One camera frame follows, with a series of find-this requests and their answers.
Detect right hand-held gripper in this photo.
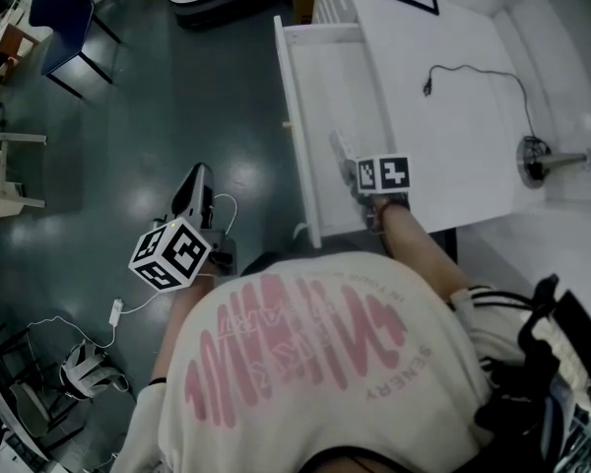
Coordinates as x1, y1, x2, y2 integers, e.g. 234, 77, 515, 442
328, 130, 412, 234

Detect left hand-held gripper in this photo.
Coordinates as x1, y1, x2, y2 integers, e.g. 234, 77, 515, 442
127, 163, 237, 293

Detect white drawer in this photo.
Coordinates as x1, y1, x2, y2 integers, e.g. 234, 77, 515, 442
273, 14, 398, 251

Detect person's left forearm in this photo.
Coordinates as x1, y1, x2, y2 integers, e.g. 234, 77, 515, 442
149, 276, 219, 384

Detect person's right forearm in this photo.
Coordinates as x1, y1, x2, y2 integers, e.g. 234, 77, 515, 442
375, 199, 470, 301

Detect person's black trousers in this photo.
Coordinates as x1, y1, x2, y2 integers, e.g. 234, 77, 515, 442
239, 250, 283, 279

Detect white desk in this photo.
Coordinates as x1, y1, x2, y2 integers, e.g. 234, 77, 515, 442
313, 0, 591, 237

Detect white slanted table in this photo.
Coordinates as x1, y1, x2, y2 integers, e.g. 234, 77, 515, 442
0, 132, 48, 225

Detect white shirt with pink print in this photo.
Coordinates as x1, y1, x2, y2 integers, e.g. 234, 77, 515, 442
110, 250, 499, 473

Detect silver desk lamp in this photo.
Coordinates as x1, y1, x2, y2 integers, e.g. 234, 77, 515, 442
515, 109, 591, 189

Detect blue chair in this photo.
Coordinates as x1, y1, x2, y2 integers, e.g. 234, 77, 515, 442
28, 0, 123, 100

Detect brown wooden table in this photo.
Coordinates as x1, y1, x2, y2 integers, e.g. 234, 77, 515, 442
0, 21, 41, 87

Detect white cable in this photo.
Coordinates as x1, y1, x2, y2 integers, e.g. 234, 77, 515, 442
25, 193, 239, 350

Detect black power cable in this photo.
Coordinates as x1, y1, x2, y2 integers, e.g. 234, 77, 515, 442
422, 63, 549, 143

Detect white strap headset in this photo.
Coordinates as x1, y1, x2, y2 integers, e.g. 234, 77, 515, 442
57, 339, 130, 404

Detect black frame chair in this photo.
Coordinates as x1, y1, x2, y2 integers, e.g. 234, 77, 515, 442
0, 321, 89, 455

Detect black backpack straps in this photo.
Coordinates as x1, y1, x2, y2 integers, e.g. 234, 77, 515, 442
472, 273, 591, 473

